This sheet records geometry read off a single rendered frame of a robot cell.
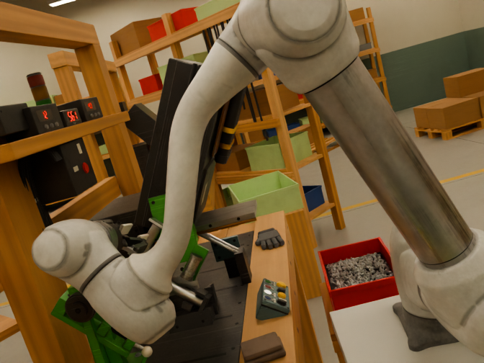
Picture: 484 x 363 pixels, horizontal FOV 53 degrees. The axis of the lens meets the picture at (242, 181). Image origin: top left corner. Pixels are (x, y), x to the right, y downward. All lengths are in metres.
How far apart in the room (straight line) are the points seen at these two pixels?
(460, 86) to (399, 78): 3.40
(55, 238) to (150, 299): 0.20
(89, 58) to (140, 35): 3.12
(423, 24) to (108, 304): 10.72
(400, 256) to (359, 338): 0.24
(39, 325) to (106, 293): 0.52
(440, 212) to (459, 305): 0.16
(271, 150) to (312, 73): 3.48
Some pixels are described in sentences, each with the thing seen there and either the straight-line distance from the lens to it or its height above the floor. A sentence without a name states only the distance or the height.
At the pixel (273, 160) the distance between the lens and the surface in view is 4.22.
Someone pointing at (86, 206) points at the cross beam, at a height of 1.24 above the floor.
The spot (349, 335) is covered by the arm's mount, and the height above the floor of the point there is 0.90.
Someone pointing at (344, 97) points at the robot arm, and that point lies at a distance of 0.75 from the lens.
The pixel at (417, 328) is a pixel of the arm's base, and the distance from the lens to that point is 1.18.
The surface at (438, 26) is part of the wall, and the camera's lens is 11.45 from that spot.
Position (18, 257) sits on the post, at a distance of 1.37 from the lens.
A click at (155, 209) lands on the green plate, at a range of 1.49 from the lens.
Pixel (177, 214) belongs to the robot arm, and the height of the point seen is 1.34.
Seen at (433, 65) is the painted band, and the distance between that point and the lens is 11.38.
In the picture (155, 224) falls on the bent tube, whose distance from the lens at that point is 1.45.
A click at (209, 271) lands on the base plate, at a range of 1.83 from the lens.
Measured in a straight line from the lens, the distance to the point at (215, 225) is 1.57.
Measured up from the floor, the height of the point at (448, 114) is 0.33.
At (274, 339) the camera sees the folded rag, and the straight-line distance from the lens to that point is 1.23.
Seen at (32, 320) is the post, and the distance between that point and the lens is 1.43.
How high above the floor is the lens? 1.54
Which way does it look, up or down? 11 degrees down
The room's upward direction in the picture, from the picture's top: 16 degrees counter-clockwise
